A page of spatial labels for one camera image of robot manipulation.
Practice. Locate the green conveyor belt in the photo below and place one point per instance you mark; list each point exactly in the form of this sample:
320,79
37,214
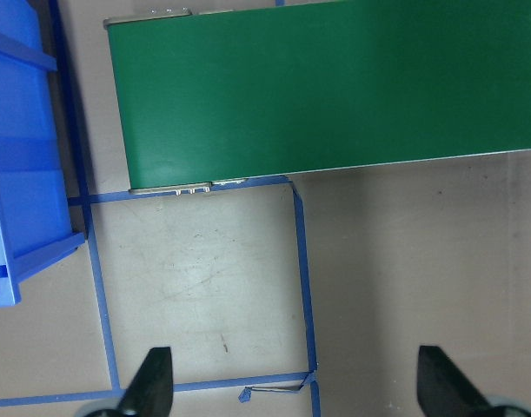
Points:
300,88

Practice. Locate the left blue plastic bin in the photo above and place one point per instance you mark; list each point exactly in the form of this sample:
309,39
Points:
35,227

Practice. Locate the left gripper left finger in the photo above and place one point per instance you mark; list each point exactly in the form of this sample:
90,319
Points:
150,393

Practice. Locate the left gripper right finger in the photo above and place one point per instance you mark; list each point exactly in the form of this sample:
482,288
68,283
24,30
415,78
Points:
442,389

